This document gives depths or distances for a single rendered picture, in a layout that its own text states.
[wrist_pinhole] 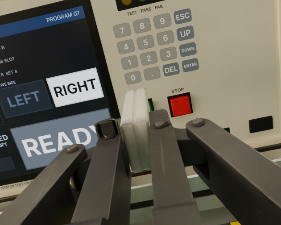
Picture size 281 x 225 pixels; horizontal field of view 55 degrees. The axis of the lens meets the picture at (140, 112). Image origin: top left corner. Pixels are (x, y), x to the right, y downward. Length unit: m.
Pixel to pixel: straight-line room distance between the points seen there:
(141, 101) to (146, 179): 0.13
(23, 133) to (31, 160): 0.03
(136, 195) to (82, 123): 0.09
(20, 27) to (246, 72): 0.22
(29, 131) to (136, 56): 0.14
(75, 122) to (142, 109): 0.14
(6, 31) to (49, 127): 0.10
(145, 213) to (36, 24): 0.21
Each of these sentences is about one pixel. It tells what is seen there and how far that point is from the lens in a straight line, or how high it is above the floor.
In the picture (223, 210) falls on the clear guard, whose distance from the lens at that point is 0.31.
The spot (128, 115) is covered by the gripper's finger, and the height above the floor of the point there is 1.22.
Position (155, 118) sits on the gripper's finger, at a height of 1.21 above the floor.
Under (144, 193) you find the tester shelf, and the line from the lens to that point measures 0.29.
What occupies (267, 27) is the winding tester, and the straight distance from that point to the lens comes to 0.28.
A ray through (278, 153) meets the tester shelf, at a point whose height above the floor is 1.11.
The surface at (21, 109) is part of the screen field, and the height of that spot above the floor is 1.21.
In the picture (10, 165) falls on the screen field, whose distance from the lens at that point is 0.33.
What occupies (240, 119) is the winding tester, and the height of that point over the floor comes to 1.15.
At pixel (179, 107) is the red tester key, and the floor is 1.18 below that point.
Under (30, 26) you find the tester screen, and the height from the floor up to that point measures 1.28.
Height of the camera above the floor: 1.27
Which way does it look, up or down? 19 degrees down
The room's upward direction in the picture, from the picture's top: 13 degrees counter-clockwise
